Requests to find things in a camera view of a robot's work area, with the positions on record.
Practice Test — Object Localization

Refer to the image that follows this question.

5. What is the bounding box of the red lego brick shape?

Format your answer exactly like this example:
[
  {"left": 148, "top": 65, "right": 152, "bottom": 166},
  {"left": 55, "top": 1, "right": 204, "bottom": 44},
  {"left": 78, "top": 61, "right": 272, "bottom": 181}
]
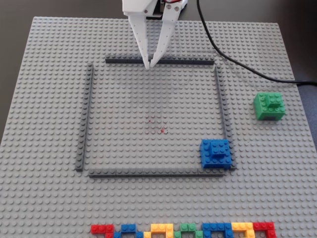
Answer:
[
  {"left": 91, "top": 224, "right": 114, "bottom": 238},
  {"left": 252, "top": 222, "right": 277, "bottom": 238}
]

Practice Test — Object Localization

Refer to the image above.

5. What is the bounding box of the yellow lego brick shape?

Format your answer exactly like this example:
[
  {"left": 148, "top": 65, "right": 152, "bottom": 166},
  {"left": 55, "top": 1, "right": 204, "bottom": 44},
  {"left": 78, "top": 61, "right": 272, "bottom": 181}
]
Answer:
[
  {"left": 143, "top": 223, "right": 174, "bottom": 238},
  {"left": 231, "top": 222, "right": 256, "bottom": 238}
]

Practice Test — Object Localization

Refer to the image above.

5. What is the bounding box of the green lego cube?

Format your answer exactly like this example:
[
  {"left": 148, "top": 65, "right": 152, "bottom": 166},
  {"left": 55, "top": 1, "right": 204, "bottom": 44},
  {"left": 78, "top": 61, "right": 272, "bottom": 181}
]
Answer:
[{"left": 253, "top": 91, "right": 286, "bottom": 121}]

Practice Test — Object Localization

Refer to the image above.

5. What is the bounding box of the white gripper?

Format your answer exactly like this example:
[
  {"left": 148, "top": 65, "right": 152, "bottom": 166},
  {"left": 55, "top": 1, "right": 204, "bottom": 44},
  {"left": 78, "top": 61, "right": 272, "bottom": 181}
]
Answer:
[{"left": 122, "top": 0, "right": 189, "bottom": 70}]

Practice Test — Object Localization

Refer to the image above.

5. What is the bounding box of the dark gray lego wall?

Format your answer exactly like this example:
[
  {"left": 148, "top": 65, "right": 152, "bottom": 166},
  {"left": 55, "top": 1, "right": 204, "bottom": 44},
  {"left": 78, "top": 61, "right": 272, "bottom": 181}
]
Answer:
[
  {"left": 105, "top": 55, "right": 215, "bottom": 66},
  {"left": 75, "top": 63, "right": 95, "bottom": 173},
  {"left": 213, "top": 64, "right": 237, "bottom": 171},
  {"left": 88, "top": 168, "right": 225, "bottom": 179}
]

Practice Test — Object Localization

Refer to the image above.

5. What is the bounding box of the gray lego baseplate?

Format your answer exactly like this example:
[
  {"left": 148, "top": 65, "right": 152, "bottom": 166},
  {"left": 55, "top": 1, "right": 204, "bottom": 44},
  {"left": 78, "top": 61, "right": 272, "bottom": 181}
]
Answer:
[{"left": 0, "top": 16, "right": 317, "bottom": 238}]

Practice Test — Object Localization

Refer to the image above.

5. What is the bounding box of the black cable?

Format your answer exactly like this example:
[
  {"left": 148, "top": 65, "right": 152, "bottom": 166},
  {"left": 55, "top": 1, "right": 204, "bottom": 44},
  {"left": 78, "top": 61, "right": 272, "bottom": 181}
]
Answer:
[{"left": 196, "top": 0, "right": 317, "bottom": 87}]

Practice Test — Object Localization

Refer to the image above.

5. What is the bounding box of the blue lego cube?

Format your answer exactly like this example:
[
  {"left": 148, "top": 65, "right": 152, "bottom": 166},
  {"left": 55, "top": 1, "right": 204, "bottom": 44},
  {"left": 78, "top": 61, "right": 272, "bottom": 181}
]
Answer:
[{"left": 199, "top": 138, "right": 233, "bottom": 170}]

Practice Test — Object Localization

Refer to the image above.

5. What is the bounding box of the blue lego brick shape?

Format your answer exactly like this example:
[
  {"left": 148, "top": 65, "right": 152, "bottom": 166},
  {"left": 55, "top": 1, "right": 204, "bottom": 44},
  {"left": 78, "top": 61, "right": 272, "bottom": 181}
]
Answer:
[
  {"left": 202, "top": 222, "right": 234, "bottom": 238},
  {"left": 113, "top": 224, "right": 144, "bottom": 238}
]

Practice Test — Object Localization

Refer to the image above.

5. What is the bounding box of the green lego brick shape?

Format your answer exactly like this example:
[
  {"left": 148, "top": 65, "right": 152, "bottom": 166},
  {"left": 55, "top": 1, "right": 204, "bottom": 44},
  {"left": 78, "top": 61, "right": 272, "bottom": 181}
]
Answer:
[{"left": 173, "top": 223, "right": 204, "bottom": 238}]

